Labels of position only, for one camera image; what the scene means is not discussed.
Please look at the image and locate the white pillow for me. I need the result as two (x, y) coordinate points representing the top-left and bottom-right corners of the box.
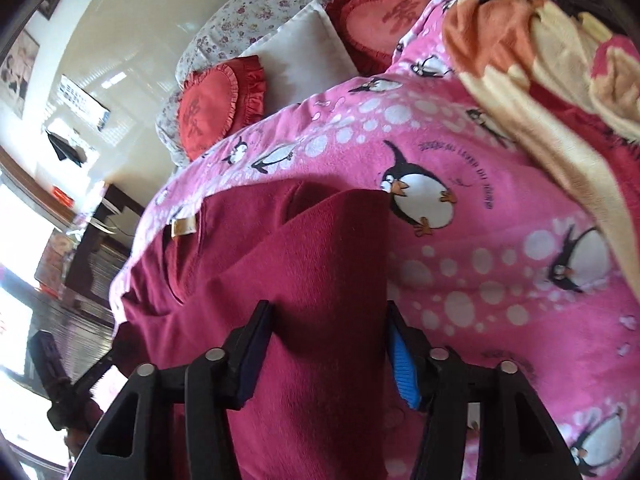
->
(237, 0), (359, 109)

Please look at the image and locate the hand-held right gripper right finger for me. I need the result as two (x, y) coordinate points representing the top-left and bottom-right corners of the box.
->
(385, 300), (586, 480)

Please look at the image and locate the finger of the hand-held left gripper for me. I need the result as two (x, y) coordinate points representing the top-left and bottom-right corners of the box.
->
(72, 342), (123, 398)

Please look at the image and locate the large red heart pillow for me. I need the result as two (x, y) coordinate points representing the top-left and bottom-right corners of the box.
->
(325, 0), (467, 80)

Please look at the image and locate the dark wooden cabinet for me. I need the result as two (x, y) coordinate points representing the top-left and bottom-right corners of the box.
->
(34, 184), (147, 378)

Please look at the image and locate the wall calendar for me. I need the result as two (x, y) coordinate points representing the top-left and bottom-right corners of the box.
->
(52, 74), (112, 132)

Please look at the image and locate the pink penguin print blanket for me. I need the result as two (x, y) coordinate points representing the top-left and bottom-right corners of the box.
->
(107, 0), (640, 480)

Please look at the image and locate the wall poster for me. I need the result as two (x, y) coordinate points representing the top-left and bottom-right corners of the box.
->
(0, 27), (41, 120)

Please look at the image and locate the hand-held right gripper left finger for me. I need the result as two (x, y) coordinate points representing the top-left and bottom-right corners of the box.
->
(75, 300), (274, 480)

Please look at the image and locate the small framed wall picture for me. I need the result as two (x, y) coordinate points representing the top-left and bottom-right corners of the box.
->
(37, 0), (67, 22)

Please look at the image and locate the small red heart pillow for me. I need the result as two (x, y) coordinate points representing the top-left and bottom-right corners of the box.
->
(177, 55), (272, 162)

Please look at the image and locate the black hanging cloth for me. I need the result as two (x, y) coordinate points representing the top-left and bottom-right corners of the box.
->
(45, 130), (85, 165)

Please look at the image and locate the dark red garment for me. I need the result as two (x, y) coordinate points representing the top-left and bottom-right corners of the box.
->
(120, 177), (437, 480)

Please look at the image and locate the orange and cream plush blanket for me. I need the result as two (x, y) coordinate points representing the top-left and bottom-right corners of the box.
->
(442, 0), (640, 283)

